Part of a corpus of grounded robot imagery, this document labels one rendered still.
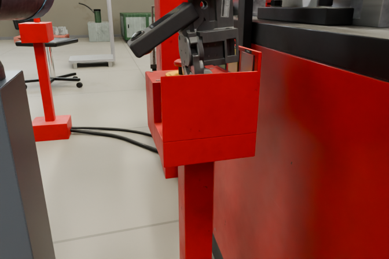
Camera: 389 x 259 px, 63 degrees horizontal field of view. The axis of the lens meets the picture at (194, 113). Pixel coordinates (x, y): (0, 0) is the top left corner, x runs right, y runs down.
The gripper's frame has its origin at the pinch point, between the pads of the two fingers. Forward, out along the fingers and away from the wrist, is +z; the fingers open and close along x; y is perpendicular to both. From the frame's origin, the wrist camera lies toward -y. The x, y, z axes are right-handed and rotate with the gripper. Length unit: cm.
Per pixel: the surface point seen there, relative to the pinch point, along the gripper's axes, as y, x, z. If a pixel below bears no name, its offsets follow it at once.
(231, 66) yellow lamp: 9.3, 5.4, -6.1
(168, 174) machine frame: 7, 104, 71
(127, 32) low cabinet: 36, 776, 48
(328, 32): 17.5, -11.2, -12.6
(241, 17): 16.9, 18.2, -13.8
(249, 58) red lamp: 9.5, -2.3, -8.6
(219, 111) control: 2.9, -4.9, -1.5
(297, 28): 17.9, -2.7, -12.6
